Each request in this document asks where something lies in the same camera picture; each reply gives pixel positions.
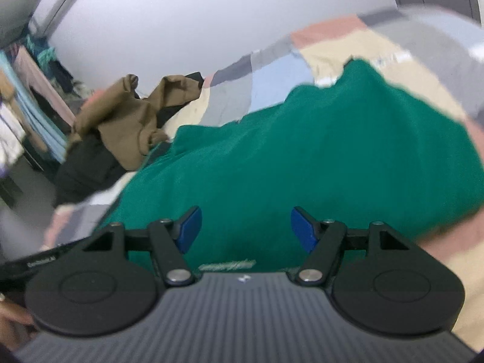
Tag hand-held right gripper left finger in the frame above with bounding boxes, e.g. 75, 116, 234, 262
81, 206, 203, 287

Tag person's left hand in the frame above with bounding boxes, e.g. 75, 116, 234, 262
0, 292, 38, 351

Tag tan coat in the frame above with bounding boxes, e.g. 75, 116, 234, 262
0, 72, 47, 152

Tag black garment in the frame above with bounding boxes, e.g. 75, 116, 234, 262
53, 132, 130, 209

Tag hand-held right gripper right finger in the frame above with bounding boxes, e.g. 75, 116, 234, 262
290, 206, 413, 287

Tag brown jacket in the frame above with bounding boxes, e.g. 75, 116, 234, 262
68, 74, 205, 172

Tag teal hangers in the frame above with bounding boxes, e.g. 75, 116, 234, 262
25, 34, 58, 73

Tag patchwork blanket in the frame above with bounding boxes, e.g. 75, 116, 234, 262
41, 5, 484, 353

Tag pink garment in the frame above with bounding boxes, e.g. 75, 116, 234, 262
13, 45, 77, 122

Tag green hoodie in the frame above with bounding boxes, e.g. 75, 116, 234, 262
96, 58, 484, 273

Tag white air conditioner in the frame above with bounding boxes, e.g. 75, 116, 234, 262
28, 0, 90, 37

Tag white puffer jacket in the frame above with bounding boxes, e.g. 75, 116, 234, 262
0, 104, 27, 168

